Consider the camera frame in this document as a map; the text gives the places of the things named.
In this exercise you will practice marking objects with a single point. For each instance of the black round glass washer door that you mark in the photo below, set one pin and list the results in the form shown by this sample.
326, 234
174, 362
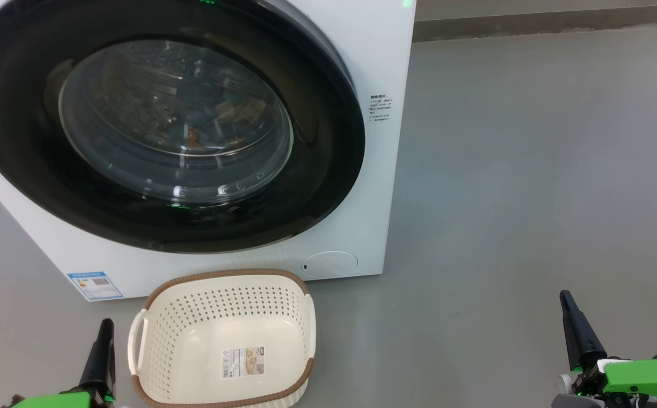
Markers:
22, 141

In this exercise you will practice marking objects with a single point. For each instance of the white front-load washing machine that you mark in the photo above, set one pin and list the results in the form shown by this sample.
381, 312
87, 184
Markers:
385, 56

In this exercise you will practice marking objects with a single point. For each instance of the basket product label sticker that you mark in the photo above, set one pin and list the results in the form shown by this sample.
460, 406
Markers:
242, 362

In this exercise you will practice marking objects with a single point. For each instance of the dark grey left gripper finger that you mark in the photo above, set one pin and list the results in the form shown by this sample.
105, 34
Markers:
100, 362

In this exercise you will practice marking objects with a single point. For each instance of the blue energy label sticker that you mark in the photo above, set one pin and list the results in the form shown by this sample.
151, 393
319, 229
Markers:
95, 286

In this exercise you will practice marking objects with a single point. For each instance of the round white filter cover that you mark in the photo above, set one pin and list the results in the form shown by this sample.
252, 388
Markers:
330, 265

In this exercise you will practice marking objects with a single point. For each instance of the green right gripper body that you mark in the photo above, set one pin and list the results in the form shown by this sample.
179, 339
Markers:
645, 377

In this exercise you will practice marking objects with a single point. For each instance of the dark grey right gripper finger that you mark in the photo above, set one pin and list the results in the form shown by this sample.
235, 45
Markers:
580, 340

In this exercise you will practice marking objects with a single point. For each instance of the cream perforated basket brown rim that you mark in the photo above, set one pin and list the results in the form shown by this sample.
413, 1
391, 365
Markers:
164, 317

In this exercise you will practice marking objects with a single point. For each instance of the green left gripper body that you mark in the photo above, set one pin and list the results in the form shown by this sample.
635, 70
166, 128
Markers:
50, 400

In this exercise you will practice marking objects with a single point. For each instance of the blue bear print garment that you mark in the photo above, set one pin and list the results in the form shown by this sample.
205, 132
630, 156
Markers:
193, 137
243, 110

